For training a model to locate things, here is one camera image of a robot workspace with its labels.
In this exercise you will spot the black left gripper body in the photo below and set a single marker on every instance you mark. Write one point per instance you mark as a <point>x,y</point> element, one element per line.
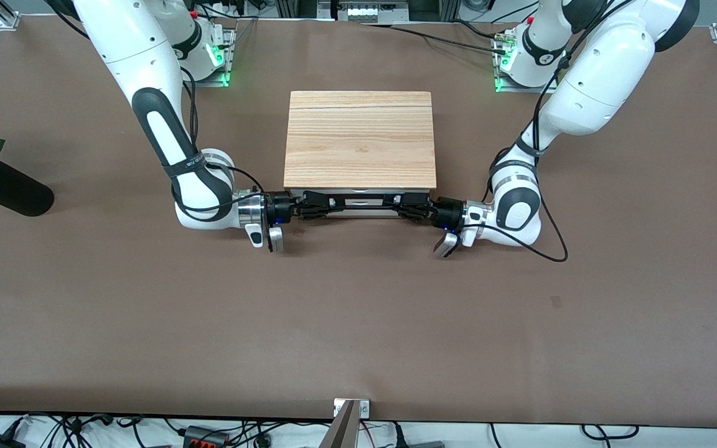
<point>446,213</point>

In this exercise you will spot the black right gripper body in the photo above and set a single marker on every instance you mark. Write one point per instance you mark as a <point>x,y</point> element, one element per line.
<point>279,207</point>

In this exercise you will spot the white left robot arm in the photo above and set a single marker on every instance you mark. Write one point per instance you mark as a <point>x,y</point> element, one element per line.
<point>607,68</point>

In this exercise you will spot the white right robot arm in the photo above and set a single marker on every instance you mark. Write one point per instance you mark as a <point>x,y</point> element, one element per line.
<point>147,62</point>

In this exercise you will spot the light wooden drawer cabinet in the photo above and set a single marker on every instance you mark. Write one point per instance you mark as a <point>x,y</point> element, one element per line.
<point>358,137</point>

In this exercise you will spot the brown table mat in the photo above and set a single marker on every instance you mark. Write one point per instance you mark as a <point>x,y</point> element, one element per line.
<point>358,311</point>

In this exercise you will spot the white power strip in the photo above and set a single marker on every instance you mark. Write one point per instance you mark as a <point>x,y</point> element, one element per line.
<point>363,12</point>

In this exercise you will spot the black box orange connectors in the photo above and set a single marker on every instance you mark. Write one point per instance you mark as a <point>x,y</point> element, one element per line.
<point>204,437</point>

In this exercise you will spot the black vase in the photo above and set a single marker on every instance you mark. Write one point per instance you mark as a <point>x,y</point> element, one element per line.
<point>16,193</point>

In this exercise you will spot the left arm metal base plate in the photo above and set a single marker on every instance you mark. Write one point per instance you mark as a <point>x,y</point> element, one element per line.
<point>501,84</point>

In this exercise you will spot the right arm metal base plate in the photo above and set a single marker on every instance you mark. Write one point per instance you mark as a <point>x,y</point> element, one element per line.
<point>229,59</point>

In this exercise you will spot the silver clamp bracket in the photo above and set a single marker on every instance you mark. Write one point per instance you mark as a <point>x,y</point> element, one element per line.
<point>363,407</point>

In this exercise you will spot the grey camera pole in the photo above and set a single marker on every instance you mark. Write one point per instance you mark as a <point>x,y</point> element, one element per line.
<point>341,432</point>

